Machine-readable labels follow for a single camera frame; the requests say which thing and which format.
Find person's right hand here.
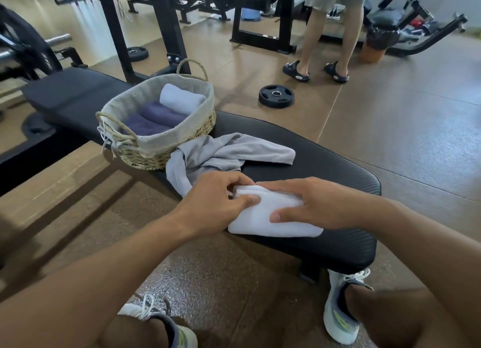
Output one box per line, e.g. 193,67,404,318
255,177,391,232

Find person's left hand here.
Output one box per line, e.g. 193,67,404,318
174,170,261,239

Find white towel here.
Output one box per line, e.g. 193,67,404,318
159,82,207,115
227,185,325,238

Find light grey towel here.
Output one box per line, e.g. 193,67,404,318
165,132,297,199

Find woven basket with white liner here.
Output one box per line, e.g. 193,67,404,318
96,58,217,171

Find person's right forearm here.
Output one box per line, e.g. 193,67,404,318
375,199,481,341

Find person's left forearm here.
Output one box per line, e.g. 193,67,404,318
0,212,196,348

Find person's right white shoe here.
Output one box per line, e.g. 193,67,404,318
323,268,375,345

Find person's white shoe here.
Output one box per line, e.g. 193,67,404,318
323,268,375,345
117,294,199,348

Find person's right leg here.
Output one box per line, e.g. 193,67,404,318
345,283,470,348

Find person's leg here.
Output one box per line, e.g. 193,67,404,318
345,283,470,348
96,313,170,348

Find person's left white shoe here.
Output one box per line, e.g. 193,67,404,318
117,294,199,348

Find person's left leg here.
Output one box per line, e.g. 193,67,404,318
96,313,170,348

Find black rubber weight plate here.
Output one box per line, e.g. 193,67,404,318
258,83,296,109
126,46,150,63

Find orange bin with black bag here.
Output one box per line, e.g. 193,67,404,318
360,25,401,64

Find black padded weight bench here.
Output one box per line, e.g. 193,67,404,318
21,66,382,283

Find black steel base beam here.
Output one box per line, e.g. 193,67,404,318
0,133,89,196

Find black steel squat rack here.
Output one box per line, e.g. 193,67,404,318
53,0,192,84

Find large black weight plate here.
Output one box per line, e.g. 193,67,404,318
21,112,57,136

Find black bumper plate white print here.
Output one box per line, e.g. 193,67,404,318
0,4,64,80

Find black bench press frame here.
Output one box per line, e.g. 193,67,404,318
165,0,298,55

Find black barbell stand frame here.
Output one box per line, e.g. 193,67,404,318
0,47,89,81

